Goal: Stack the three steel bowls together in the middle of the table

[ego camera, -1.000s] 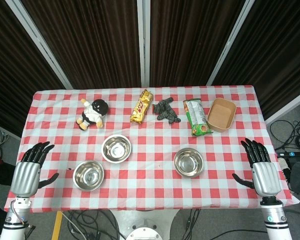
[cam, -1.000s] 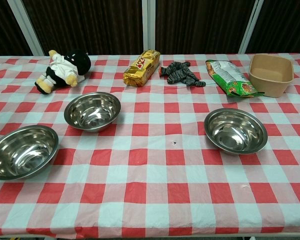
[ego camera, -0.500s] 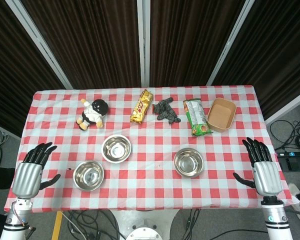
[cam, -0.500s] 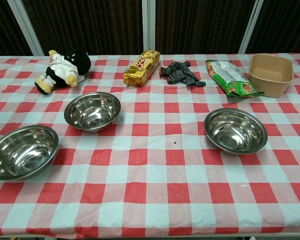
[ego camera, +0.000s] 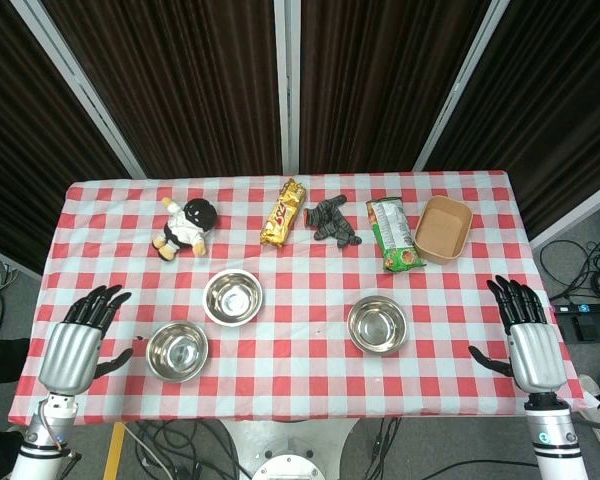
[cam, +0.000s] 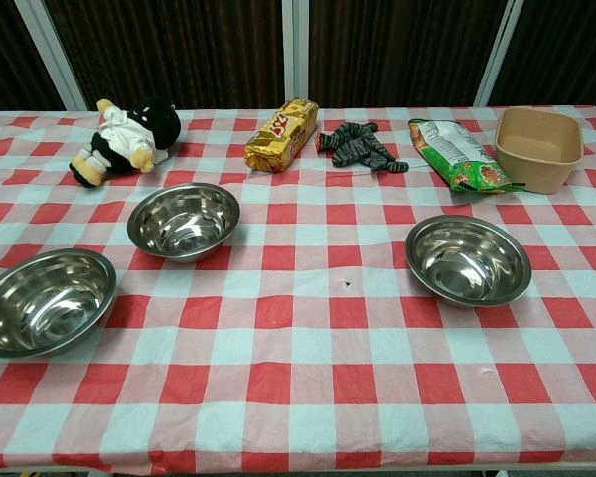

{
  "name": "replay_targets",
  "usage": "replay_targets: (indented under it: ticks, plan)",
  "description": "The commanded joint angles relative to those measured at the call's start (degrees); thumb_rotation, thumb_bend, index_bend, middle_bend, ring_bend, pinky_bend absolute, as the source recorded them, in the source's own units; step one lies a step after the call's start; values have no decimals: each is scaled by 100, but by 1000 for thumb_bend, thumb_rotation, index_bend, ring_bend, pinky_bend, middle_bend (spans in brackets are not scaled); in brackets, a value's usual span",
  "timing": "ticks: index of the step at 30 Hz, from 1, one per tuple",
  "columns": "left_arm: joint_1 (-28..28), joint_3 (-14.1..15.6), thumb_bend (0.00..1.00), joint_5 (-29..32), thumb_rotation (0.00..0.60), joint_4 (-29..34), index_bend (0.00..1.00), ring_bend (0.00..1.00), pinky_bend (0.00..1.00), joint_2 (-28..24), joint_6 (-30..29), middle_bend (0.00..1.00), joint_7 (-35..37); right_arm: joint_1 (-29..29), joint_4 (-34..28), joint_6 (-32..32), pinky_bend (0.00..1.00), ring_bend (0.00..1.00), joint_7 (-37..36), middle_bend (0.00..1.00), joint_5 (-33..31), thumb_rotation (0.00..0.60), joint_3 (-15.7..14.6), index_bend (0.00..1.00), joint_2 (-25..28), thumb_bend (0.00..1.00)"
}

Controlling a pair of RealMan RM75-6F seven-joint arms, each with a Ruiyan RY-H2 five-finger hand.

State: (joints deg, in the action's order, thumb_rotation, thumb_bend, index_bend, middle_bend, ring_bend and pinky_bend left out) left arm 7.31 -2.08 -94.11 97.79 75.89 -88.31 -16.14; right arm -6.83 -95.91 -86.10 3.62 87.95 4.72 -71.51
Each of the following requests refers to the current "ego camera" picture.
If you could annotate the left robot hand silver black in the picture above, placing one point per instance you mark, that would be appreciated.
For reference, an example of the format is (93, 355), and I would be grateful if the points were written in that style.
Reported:
(70, 355)

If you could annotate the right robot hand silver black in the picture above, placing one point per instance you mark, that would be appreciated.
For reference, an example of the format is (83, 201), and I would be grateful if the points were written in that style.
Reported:
(535, 355)

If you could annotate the stainless steel bowl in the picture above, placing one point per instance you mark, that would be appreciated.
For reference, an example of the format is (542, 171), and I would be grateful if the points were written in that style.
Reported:
(377, 326)
(177, 351)
(232, 297)

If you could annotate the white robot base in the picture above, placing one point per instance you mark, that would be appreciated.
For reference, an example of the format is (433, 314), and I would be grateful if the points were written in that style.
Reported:
(290, 437)

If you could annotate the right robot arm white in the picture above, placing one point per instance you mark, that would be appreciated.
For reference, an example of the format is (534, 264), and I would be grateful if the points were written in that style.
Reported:
(555, 450)

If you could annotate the brown paper box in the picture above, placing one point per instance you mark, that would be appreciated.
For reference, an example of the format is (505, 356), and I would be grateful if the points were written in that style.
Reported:
(442, 230)

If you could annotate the plush doll black head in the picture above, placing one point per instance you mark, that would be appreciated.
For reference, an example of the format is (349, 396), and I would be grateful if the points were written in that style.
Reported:
(185, 225)

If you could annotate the green snack bag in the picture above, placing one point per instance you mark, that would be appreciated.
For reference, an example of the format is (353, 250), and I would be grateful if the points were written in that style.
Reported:
(392, 230)

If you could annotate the red white checkered tablecloth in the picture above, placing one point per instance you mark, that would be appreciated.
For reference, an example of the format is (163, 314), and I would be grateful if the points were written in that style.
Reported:
(290, 380)

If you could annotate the grey knitted glove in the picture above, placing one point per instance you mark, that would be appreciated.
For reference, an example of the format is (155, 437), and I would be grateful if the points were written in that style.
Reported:
(330, 222)

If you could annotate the golden biscuit pack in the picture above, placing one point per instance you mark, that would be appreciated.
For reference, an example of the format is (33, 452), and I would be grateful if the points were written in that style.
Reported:
(282, 215)

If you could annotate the white partition frame post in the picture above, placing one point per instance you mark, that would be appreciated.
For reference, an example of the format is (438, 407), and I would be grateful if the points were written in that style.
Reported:
(286, 85)
(575, 215)
(455, 95)
(10, 260)
(80, 85)

